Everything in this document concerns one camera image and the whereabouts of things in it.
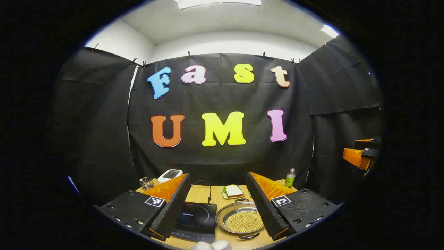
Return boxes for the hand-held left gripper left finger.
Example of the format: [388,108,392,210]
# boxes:
[93,173,192,242]

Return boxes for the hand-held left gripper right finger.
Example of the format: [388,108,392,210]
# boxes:
[246,171,344,241]

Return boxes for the black induction cooktop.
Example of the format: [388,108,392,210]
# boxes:
[170,201,217,243]

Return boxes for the stainless steel pot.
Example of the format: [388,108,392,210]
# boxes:
[215,198,266,240]

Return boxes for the pile of soybeans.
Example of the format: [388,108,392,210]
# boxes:
[225,210,265,233]

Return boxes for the pale green rectangular plate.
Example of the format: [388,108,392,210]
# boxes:
[221,186,245,200]

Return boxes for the white toaster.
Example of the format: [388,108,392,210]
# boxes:
[158,169,183,183]

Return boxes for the sandwich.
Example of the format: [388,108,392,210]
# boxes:
[224,185,243,197]

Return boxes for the green drink bottle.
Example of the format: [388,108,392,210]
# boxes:
[284,168,296,189]

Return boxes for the ceiling light panel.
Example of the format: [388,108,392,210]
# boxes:
[321,24,339,39]
[173,0,262,10]

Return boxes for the black backdrop cloth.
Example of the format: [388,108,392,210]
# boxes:
[52,35,384,205]

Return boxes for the black power cable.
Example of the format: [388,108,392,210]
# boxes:
[190,180,213,204]

